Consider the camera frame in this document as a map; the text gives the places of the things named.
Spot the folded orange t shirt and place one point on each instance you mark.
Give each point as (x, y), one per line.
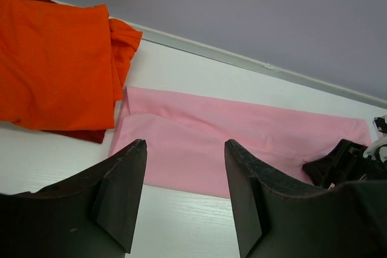
(63, 68)

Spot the pink t shirt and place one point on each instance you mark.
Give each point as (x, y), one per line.
(185, 136)

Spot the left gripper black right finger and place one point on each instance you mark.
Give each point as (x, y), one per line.
(276, 215)

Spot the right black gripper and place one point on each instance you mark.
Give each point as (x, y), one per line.
(348, 161)

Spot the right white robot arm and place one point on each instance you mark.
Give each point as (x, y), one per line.
(348, 161)

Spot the folded dark red shirt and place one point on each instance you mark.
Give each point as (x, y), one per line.
(92, 136)

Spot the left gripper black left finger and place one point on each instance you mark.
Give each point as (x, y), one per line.
(90, 214)

